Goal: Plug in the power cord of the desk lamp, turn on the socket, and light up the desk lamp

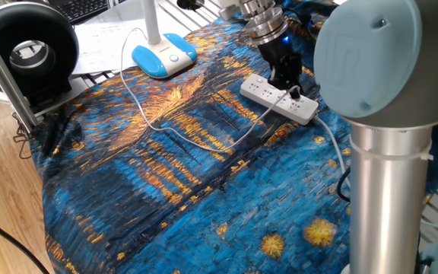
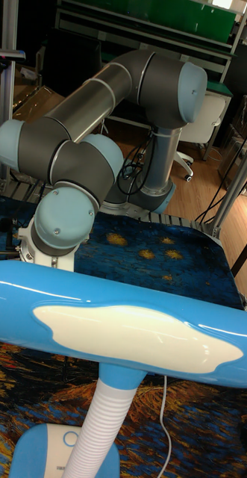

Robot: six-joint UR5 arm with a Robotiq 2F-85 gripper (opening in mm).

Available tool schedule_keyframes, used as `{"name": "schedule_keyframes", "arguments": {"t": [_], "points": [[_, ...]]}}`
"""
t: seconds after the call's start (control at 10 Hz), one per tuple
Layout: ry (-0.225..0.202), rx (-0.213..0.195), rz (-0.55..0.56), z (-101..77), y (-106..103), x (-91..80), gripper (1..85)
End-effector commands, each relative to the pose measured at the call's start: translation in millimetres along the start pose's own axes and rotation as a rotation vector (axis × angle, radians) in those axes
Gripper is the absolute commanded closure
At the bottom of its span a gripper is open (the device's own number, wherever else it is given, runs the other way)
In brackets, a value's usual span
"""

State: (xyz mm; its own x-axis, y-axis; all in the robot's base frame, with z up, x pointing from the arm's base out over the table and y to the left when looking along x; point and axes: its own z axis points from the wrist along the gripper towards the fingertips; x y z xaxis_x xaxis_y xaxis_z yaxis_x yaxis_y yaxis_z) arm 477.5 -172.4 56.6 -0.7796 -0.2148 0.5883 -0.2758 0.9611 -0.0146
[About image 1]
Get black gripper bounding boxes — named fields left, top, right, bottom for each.
left=259, top=33, right=303, bottom=88

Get white power strip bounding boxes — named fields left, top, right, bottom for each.
left=240, top=73, right=319, bottom=126

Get white lamp power cord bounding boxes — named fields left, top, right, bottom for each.
left=119, top=27, right=303, bottom=153

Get blue white desk lamp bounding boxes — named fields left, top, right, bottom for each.
left=131, top=0, right=198, bottom=80

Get black round object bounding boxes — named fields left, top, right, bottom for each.
left=176, top=0, right=205, bottom=11

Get starry night painting tablecloth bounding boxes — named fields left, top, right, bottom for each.
left=30, top=0, right=438, bottom=274

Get white paper sheets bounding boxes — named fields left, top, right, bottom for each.
left=72, top=7, right=189, bottom=75

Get black keyboard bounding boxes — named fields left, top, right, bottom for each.
left=47, top=0, right=127, bottom=24

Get white power strip cable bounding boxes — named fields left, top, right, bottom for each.
left=313, top=116, right=438, bottom=230

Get white wrist mount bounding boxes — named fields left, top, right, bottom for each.
left=217, top=0, right=243, bottom=21

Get black looped cable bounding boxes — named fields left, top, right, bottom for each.
left=335, top=166, right=352, bottom=202

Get black ring-shaped device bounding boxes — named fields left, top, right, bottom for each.
left=0, top=2, right=80, bottom=115

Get aluminium profile post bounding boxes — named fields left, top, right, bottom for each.
left=0, top=14, right=40, bottom=134

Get black floor cable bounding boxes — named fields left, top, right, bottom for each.
left=0, top=205, right=51, bottom=274

